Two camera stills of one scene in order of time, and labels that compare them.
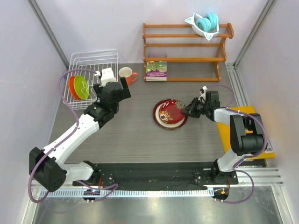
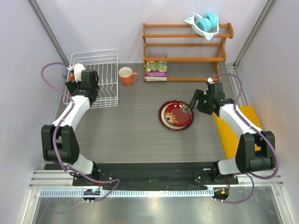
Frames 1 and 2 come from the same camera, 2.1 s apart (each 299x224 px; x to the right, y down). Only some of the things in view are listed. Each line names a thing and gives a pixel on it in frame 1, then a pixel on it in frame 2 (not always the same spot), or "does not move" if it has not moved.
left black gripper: x=124 y=93 -> x=72 y=86
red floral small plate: x=169 y=111 does not move
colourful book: x=156 y=71 does not move
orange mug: x=130 y=76 does not move
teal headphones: x=209 y=24 does not move
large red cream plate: x=160 y=122 -> x=176 y=115
